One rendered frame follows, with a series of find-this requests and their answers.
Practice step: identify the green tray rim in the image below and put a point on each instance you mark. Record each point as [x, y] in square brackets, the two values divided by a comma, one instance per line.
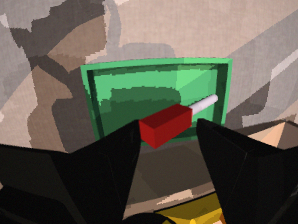
[222, 90]

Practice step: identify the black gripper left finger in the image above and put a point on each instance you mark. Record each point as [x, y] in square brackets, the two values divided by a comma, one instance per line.
[93, 183]

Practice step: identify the green tray floor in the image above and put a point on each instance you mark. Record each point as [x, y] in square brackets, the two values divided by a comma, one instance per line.
[125, 94]

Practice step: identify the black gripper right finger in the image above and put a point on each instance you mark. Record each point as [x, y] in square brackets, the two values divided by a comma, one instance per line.
[255, 182]

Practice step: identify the red-headed stop pin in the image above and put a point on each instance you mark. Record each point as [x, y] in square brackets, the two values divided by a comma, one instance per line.
[160, 127]

